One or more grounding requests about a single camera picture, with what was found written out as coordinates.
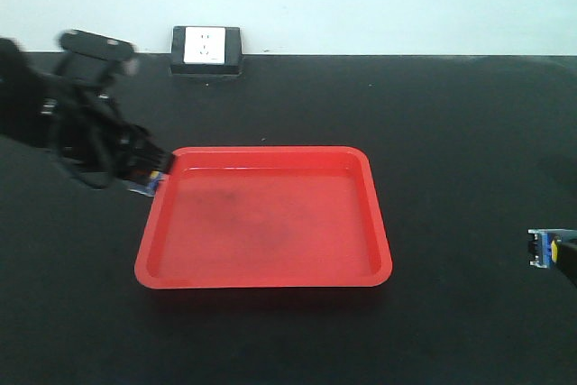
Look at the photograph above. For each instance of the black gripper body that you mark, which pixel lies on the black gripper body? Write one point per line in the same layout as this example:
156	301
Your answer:
88	136

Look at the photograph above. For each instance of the black white wall socket box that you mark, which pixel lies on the black white wall socket box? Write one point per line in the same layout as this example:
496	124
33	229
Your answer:
206	51

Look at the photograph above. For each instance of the red plastic tray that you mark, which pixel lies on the red plastic tray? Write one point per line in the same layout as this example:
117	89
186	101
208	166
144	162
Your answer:
265	217

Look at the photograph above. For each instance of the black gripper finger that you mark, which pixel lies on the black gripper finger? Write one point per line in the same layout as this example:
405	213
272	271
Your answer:
566	259

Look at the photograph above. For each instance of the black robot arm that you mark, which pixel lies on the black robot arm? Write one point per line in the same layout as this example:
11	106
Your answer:
23	90

